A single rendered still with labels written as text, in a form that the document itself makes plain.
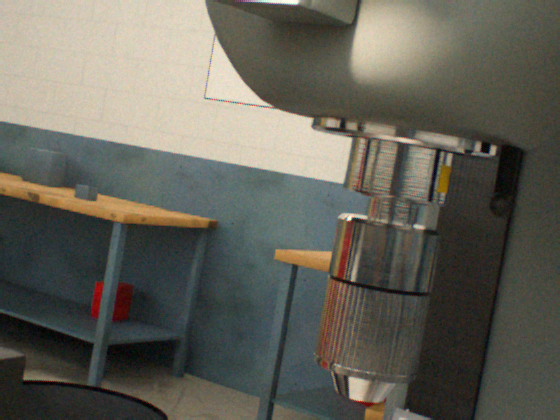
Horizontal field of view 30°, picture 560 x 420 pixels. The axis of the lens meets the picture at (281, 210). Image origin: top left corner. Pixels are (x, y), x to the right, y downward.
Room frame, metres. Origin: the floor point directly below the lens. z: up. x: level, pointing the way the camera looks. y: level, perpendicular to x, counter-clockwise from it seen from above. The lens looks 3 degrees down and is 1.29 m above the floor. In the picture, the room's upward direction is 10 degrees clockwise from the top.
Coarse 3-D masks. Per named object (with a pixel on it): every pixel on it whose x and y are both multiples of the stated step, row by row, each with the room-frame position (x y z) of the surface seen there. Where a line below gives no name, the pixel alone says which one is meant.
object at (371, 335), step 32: (352, 256) 0.45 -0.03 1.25; (384, 256) 0.45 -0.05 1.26; (416, 256) 0.45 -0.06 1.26; (352, 288) 0.45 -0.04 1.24; (384, 288) 0.45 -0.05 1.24; (416, 288) 0.45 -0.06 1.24; (320, 320) 0.47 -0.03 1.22; (352, 320) 0.45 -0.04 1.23; (384, 320) 0.45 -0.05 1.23; (416, 320) 0.45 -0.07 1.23; (320, 352) 0.46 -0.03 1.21; (352, 352) 0.45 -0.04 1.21; (384, 352) 0.45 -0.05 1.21; (416, 352) 0.46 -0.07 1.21
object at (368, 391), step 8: (336, 376) 0.46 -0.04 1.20; (344, 376) 0.46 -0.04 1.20; (336, 384) 0.46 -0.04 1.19; (344, 384) 0.46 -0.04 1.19; (352, 384) 0.46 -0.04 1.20; (360, 384) 0.45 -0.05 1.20; (368, 384) 0.45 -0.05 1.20; (376, 384) 0.45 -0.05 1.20; (384, 384) 0.46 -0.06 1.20; (392, 384) 0.46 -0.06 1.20; (336, 392) 0.47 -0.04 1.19; (344, 392) 0.46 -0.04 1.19; (352, 392) 0.46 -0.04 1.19; (360, 392) 0.46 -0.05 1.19; (368, 392) 0.46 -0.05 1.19; (376, 392) 0.46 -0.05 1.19; (384, 392) 0.46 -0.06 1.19; (360, 400) 0.46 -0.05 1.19; (368, 400) 0.46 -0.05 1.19; (376, 400) 0.46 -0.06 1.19
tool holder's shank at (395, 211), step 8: (368, 200) 0.47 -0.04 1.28; (376, 200) 0.46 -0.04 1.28; (384, 200) 0.46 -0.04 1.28; (392, 200) 0.46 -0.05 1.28; (400, 200) 0.45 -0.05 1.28; (368, 208) 0.47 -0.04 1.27; (376, 208) 0.46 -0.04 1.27; (384, 208) 0.46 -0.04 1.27; (392, 208) 0.46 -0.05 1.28; (400, 208) 0.46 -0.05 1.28; (408, 208) 0.46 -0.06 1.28; (416, 208) 0.46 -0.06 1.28; (368, 216) 0.47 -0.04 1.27; (376, 216) 0.46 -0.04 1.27; (384, 216) 0.46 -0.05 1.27; (392, 216) 0.46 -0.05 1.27; (400, 216) 0.46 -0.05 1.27; (408, 216) 0.46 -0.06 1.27; (416, 216) 0.47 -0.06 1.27; (400, 224) 0.46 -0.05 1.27; (408, 224) 0.46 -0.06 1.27
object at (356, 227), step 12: (348, 216) 0.46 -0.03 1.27; (360, 216) 0.47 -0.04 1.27; (336, 228) 0.47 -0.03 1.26; (348, 228) 0.46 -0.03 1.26; (360, 228) 0.45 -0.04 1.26; (372, 228) 0.45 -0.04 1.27; (384, 228) 0.45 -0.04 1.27; (396, 228) 0.45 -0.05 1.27; (408, 228) 0.45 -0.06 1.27; (420, 228) 0.45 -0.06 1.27; (432, 228) 0.47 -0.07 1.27; (360, 240) 0.45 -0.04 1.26; (372, 240) 0.45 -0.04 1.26; (384, 240) 0.45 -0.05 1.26; (396, 240) 0.45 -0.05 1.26; (408, 240) 0.45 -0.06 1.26; (420, 240) 0.45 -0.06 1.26; (432, 240) 0.45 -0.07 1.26; (432, 252) 0.46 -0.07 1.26
